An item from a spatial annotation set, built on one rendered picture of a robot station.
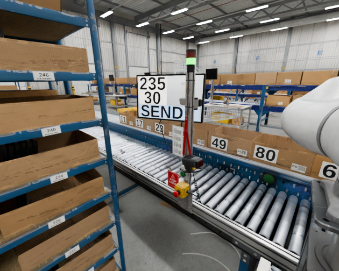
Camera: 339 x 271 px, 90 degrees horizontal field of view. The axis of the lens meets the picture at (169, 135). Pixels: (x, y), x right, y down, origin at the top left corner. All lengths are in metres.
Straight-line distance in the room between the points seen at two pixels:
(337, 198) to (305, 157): 0.93
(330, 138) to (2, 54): 0.95
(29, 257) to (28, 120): 0.58
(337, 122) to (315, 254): 0.34
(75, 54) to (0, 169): 0.50
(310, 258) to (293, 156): 0.92
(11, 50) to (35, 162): 0.40
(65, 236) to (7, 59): 0.78
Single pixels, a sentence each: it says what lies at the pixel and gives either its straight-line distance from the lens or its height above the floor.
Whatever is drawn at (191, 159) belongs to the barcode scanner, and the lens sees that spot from 0.96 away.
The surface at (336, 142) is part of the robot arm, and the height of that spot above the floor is 1.38.
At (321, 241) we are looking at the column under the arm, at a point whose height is 1.08.
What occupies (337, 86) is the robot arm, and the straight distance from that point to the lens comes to 0.65.
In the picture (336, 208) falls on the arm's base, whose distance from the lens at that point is 0.51.
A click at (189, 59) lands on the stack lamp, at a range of 0.96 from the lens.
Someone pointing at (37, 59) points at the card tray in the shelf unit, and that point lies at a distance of 0.80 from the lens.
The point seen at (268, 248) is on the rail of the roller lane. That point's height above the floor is 0.72.
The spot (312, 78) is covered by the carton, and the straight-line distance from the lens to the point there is 5.91.
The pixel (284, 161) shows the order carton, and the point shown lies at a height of 0.95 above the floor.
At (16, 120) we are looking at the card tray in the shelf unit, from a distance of 0.81.
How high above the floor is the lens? 1.51
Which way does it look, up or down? 18 degrees down
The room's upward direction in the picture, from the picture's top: straight up
